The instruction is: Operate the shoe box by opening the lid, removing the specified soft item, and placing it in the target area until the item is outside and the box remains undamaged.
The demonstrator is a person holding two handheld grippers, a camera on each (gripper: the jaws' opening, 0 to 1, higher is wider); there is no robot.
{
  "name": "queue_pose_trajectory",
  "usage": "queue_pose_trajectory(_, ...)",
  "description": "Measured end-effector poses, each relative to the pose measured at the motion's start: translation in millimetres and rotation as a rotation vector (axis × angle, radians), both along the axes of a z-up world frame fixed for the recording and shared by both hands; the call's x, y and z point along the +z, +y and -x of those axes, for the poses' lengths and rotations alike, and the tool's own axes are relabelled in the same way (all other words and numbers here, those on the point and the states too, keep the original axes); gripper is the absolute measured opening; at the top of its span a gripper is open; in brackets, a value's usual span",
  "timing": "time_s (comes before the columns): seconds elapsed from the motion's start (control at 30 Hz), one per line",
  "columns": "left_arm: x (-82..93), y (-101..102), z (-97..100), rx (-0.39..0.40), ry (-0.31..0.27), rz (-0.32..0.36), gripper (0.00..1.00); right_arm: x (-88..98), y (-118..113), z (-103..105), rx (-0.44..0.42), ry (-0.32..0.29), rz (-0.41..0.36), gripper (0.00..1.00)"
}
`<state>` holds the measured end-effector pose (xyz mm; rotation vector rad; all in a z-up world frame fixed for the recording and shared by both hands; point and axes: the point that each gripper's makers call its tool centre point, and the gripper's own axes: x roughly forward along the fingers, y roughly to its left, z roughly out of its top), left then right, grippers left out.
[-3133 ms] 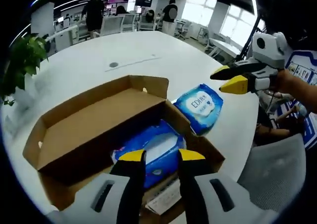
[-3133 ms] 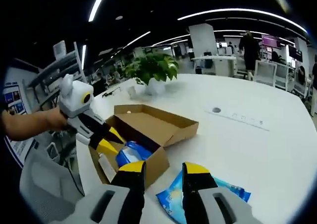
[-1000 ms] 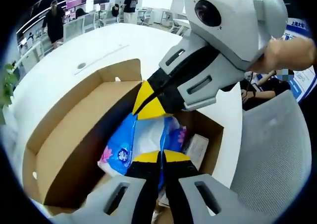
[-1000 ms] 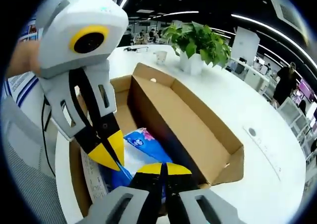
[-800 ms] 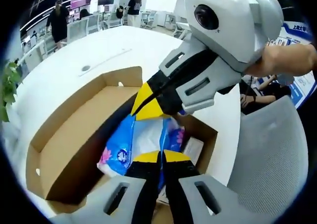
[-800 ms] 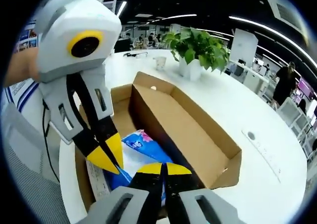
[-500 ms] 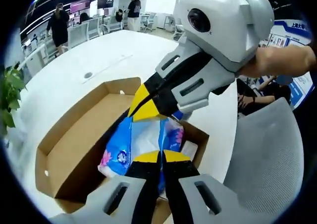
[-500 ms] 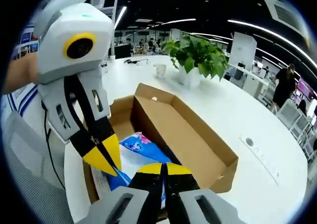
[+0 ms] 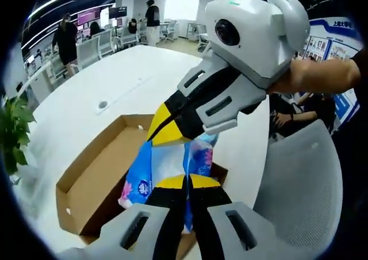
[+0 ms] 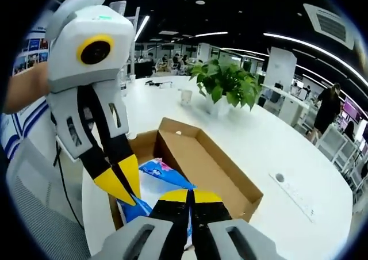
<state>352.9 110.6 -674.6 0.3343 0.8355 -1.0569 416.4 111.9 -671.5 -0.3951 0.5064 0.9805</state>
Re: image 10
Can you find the ceiling air conditioner vent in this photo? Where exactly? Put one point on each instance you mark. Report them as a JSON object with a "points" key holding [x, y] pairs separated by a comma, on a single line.
{"points": [[329, 25]]}

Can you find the purple display screen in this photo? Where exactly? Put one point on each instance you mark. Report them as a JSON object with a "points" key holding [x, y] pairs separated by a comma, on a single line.
{"points": [[353, 109]]}

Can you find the blue soft tissue packet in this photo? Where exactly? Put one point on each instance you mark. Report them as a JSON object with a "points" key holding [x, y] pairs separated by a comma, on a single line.
{"points": [[161, 179]]}

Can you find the brown cardboard shoe box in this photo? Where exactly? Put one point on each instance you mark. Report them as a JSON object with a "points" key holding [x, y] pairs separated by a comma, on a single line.
{"points": [[201, 162]]}

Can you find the white square pillar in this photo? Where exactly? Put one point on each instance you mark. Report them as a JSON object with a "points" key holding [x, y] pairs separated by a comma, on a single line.
{"points": [[281, 65]]}

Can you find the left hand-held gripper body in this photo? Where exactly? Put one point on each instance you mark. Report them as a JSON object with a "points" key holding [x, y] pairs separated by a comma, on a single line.
{"points": [[92, 27]]}

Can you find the grey mesh office chair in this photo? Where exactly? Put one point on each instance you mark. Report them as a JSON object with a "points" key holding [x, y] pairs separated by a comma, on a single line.
{"points": [[37, 214]]}

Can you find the white paper cup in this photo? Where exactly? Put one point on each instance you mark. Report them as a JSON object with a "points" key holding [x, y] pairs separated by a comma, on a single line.
{"points": [[186, 97]]}

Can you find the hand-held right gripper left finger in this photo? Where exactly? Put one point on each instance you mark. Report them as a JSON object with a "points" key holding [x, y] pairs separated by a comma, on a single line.
{"points": [[161, 231]]}

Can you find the green potted plant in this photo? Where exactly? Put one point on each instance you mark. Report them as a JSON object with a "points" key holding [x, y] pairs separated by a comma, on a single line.
{"points": [[227, 81]]}

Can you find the metal storage shelf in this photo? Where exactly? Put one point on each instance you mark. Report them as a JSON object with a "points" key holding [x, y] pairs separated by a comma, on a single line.
{"points": [[138, 15]]}

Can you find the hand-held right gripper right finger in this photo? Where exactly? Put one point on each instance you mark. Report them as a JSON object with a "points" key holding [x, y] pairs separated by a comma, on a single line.
{"points": [[212, 231]]}

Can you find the long curved ceiling light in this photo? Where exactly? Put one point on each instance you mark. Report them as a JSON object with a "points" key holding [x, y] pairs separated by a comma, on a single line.
{"points": [[316, 47]]}

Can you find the white office chair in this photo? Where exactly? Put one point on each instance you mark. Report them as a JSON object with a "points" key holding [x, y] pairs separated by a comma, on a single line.
{"points": [[336, 143]]}

